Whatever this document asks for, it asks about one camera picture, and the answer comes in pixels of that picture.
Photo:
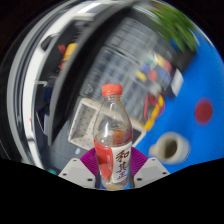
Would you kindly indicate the cream and grey ceramic mug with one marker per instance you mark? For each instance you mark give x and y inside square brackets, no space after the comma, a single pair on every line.
[170,148]

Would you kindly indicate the clear red-capped drink bottle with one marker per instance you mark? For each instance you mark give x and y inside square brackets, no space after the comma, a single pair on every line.
[112,146]

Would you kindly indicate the flat round red coaster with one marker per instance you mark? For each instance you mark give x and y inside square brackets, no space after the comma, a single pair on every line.
[203,111]

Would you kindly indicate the yellow multimeter with red leads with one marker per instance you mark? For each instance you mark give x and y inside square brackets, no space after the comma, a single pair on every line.
[155,111]

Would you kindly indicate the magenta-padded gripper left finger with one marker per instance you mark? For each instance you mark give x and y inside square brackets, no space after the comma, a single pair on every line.
[76,172]

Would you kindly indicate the dark wall shelf unit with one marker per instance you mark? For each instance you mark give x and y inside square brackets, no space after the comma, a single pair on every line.
[60,93]

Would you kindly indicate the clear organizer with coloured parts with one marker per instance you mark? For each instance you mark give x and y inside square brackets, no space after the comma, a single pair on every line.
[155,68]

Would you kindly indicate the small white labelled box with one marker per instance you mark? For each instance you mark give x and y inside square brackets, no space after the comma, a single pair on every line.
[177,83]

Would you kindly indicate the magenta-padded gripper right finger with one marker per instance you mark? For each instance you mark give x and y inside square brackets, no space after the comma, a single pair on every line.
[151,171]

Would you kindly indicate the green potted plant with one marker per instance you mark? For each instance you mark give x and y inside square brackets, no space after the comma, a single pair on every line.
[173,23]

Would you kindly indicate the grey small-parts drawer cabinet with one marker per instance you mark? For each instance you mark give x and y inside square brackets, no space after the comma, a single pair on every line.
[133,36]
[103,73]
[135,100]

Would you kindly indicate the white perforated tray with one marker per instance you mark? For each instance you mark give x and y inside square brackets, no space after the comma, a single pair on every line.
[83,123]

